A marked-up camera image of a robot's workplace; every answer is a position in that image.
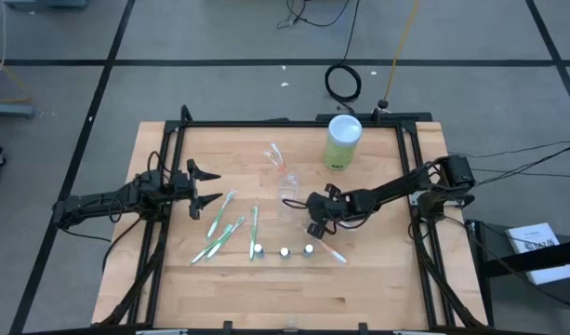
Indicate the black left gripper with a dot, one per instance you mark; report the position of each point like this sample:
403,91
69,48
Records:
191,186

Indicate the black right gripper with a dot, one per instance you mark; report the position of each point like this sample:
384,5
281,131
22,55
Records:
345,207

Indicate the green toothbrush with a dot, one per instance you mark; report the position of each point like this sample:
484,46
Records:
211,245
221,211
225,237
254,232

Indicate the white-capped blue toothpaste tube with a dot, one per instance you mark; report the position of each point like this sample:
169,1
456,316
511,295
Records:
258,249
308,249
284,251

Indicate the orange clear toothbrush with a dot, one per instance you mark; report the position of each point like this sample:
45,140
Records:
335,255
279,153
271,157

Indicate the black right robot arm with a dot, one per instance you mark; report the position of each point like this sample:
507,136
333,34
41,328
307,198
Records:
391,188

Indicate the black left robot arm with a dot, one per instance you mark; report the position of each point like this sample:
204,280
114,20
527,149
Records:
103,200

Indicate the green cylindrical canister white lid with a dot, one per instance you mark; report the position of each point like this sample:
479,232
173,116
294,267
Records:
341,144

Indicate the small clear plastic piece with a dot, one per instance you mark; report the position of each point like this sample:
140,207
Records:
292,321

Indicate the black side cart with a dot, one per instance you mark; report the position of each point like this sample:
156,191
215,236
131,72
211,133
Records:
498,270

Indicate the grey-blue furniture foot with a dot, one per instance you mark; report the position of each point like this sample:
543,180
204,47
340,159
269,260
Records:
10,110
47,4

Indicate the white box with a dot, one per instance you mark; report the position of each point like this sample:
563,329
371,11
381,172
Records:
540,253

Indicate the black aluminium table frame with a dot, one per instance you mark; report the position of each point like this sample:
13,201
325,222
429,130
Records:
289,124

